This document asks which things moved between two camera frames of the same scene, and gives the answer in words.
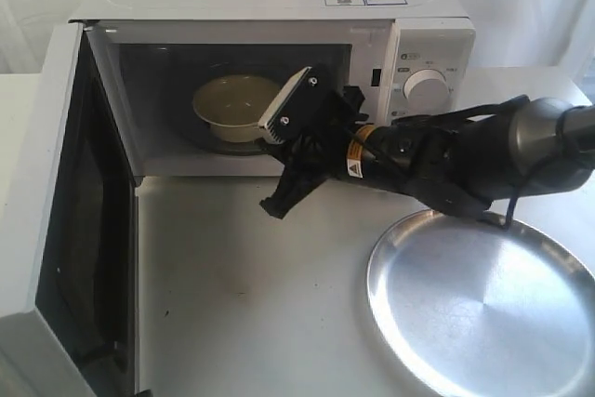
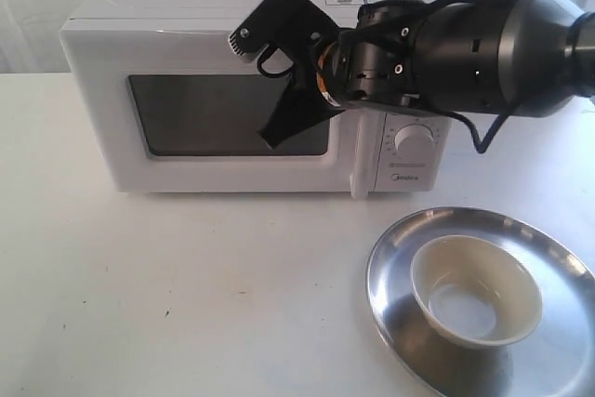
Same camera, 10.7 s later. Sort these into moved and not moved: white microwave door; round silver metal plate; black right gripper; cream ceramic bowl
Moved: white microwave door; cream ceramic bowl; black right gripper
Not moved: round silver metal plate
